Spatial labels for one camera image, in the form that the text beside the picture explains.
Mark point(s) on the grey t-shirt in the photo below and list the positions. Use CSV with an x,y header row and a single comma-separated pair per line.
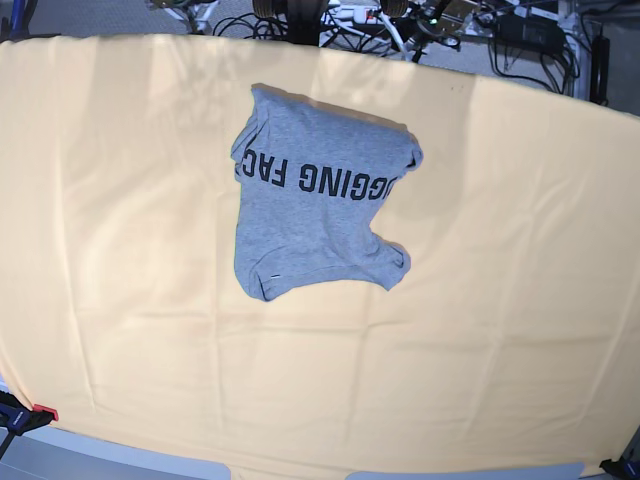
x,y
312,180

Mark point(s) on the blue clamp with red tip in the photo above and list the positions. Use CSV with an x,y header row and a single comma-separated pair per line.
x,y
17,419

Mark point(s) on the blue clamp right corner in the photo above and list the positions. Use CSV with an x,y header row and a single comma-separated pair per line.
x,y
621,469

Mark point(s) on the yellow table cloth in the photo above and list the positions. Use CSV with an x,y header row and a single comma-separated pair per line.
x,y
513,341

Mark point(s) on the white power strip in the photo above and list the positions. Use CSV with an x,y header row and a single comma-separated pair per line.
x,y
353,14

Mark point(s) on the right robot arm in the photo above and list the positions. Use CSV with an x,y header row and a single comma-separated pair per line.
x,y
195,15

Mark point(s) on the black power adapter brick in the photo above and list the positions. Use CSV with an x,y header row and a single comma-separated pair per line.
x,y
532,34

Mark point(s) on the black robot base post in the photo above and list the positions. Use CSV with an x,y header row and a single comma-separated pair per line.
x,y
303,18

